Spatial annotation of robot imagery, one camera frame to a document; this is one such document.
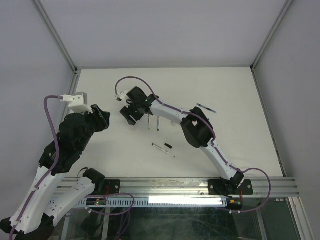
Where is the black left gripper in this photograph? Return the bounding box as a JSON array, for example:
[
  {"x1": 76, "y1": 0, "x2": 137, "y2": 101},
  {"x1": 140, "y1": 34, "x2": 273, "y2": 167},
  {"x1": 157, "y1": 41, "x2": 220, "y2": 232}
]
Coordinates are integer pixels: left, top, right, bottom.
[{"x1": 77, "y1": 104, "x2": 110, "y2": 152}]

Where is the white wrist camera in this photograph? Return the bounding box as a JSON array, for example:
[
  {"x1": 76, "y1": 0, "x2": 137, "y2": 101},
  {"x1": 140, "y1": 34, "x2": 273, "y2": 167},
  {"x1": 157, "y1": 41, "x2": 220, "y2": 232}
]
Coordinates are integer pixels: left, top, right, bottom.
[
  {"x1": 60, "y1": 92, "x2": 93, "y2": 114},
  {"x1": 115, "y1": 91, "x2": 128, "y2": 102}
]

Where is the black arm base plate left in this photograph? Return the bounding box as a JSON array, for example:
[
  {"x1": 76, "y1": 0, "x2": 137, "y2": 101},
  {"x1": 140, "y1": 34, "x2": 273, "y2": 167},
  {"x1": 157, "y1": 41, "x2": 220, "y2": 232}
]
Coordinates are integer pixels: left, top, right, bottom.
[{"x1": 86, "y1": 179, "x2": 121, "y2": 197}]

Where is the silver pen lime end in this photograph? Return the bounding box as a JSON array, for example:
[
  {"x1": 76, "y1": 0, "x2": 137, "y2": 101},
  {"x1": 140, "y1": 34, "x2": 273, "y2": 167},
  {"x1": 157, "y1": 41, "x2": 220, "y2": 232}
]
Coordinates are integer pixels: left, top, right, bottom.
[{"x1": 147, "y1": 114, "x2": 151, "y2": 130}]

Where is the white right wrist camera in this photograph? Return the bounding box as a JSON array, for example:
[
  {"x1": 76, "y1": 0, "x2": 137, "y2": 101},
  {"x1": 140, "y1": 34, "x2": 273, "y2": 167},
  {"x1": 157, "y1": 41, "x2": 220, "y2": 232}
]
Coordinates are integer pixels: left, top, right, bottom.
[{"x1": 115, "y1": 91, "x2": 128, "y2": 102}]

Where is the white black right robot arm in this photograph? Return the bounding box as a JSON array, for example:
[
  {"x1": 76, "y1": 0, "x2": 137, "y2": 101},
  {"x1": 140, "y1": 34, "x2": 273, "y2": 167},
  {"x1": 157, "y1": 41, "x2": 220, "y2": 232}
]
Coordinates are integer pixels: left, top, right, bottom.
[{"x1": 116, "y1": 86, "x2": 245, "y2": 196}]

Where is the small circuit board left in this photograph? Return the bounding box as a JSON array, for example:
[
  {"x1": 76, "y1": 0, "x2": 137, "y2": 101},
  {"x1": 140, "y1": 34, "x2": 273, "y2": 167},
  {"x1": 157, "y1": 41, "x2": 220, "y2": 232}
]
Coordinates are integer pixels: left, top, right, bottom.
[{"x1": 86, "y1": 198, "x2": 108, "y2": 207}]

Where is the small circuit board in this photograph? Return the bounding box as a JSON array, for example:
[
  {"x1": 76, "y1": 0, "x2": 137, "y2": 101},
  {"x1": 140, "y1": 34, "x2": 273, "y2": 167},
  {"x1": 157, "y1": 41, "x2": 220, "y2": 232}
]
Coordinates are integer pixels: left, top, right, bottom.
[
  {"x1": 86, "y1": 198, "x2": 108, "y2": 207},
  {"x1": 226, "y1": 198, "x2": 243, "y2": 211}
]

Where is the left aluminium frame post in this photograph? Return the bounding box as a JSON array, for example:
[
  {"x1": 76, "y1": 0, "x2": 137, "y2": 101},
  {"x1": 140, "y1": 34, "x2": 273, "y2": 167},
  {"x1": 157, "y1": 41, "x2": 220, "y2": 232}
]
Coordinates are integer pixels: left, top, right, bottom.
[{"x1": 31, "y1": 0, "x2": 78, "y2": 74}]

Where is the right aluminium frame post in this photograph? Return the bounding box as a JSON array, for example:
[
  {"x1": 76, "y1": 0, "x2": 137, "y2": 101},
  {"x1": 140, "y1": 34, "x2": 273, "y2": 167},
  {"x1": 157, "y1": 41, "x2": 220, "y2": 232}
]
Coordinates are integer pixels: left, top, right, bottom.
[{"x1": 250, "y1": 0, "x2": 295, "y2": 72}]

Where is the white slotted cable duct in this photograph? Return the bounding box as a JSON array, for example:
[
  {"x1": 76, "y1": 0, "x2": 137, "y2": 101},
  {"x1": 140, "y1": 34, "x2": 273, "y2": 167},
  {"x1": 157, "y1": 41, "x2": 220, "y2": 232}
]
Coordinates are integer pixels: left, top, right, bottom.
[{"x1": 41, "y1": 197, "x2": 229, "y2": 208}]

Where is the white pen green end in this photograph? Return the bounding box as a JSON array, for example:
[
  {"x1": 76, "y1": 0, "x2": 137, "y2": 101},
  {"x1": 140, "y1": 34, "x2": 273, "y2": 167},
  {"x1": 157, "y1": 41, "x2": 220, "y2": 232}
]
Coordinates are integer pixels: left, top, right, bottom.
[{"x1": 156, "y1": 116, "x2": 160, "y2": 132}]

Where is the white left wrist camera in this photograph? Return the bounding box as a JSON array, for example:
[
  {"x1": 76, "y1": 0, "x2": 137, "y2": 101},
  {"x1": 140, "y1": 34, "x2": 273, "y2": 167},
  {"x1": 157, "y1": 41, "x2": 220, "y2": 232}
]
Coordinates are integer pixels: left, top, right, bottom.
[{"x1": 60, "y1": 92, "x2": 93, "y2": 114}]

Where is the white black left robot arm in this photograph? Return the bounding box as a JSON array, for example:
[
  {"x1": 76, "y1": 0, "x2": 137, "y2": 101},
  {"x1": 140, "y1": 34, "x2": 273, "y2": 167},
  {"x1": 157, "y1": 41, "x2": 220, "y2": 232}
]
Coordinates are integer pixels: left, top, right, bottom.
[{"x1": 0, "y1": 104, "x2": 111, "y2": 240}]

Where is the aluminium table edge rail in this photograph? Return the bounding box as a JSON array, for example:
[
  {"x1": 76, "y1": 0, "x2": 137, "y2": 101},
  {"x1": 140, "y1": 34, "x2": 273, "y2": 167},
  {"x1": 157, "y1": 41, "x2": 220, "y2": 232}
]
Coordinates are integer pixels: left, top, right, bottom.
[{"x1": 38, "y1": 177, "x2": 300, "y2": 199}]

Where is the small circuit board right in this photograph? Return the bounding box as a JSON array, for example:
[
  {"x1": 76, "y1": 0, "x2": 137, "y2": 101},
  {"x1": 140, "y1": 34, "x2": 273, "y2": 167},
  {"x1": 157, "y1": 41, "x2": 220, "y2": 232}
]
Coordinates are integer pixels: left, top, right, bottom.
[{"x1": 226, "y1": 198, "x2": 243, "y2": 211}]

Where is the blue capped pen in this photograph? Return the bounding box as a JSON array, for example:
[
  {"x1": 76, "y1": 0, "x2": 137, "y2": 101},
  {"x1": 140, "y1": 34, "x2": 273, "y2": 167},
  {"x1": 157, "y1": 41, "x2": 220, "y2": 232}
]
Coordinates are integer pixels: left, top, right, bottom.
[{"x1": 196, "y1": 103, "x2": 217, "y2": 113}]

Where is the black pen cap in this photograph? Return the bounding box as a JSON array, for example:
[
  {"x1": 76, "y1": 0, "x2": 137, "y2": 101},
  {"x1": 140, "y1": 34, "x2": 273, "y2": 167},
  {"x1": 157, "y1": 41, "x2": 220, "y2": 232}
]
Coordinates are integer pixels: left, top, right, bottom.
[{"x1": 164, "y1": 143, "x2": 173, "y2": 149}]

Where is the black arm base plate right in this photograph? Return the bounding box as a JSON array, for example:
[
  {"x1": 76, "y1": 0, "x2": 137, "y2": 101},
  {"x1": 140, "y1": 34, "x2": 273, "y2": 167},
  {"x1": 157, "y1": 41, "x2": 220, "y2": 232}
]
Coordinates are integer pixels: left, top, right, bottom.
[{"x1": 208, "y1": 178, "x2": 254, "y2": 197}]

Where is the aluminium frame post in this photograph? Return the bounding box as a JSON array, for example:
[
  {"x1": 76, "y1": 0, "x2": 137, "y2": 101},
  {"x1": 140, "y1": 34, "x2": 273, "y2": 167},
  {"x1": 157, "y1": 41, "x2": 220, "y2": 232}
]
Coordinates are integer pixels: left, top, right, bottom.
[
  {"x1": 250, "y1": 0, "x2": 295, "y2": 72},
  {"x1": 31, "y1": 0, "x2": 78, "y2": 74}
]

